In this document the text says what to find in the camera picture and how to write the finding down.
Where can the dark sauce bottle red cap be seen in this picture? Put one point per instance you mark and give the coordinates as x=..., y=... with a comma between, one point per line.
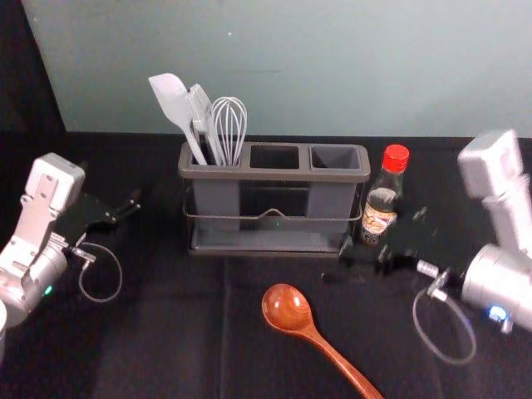
x=380, y=208

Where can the pale grey silicone spatula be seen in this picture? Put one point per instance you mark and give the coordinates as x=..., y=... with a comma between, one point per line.
x=171, y=99

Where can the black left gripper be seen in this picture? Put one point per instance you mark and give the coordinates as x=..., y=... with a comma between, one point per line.
x=81, y=218

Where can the brown wooden spoon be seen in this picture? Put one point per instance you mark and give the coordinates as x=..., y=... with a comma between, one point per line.
x=291, y=309

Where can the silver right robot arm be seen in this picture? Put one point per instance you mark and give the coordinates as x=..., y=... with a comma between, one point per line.
x=498, y=257

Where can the plain pale wall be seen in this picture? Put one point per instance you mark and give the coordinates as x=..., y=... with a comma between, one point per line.
x=332, y=62

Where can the grey three-slot utensil holder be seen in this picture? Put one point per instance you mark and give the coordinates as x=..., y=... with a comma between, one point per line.
x=274, y=195

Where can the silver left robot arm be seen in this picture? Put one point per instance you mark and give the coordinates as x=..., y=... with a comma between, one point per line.
x=29, y=249

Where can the black side panel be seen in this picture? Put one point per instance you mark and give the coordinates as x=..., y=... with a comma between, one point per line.
x=21, y=75

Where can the pale grey basting brush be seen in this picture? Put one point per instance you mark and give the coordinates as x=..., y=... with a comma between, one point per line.
x=200, y=108

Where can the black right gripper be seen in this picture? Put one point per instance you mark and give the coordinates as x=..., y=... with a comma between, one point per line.
x=420, y=245

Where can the pale grey whisk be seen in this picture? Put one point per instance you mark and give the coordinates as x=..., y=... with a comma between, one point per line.
x=230, y=124

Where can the black table cloth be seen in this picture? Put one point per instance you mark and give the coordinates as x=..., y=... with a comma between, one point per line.
x=174, y=332

